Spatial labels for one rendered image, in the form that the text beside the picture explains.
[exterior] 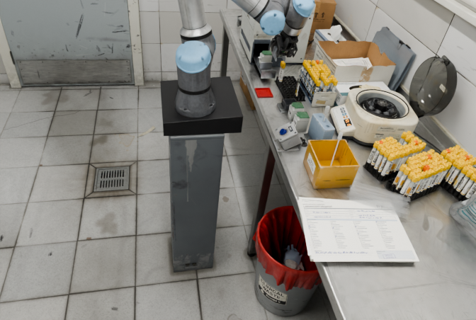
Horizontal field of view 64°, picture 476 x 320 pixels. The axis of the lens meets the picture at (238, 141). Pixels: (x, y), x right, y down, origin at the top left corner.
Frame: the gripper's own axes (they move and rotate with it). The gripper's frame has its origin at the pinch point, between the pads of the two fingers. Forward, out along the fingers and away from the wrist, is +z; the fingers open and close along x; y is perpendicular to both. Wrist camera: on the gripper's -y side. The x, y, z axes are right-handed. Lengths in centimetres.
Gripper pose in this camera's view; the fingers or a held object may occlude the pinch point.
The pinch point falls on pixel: (275, 54)
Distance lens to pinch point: 164.7
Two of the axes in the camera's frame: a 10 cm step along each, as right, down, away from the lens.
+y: 1.3, 9.3, -3.3
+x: 9.8, -0.7, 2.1
